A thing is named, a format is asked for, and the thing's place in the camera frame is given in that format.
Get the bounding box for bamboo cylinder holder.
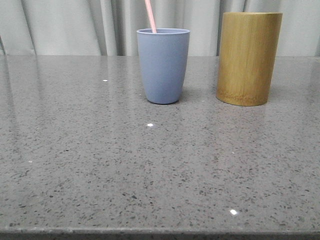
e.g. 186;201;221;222
216;12;283;107

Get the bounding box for grey curtain backdrop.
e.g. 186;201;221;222
0;0;320;56

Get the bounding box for blue plastic cup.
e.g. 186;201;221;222
136;28;190;105

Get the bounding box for pink chopstick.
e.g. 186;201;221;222
144;0;157;34

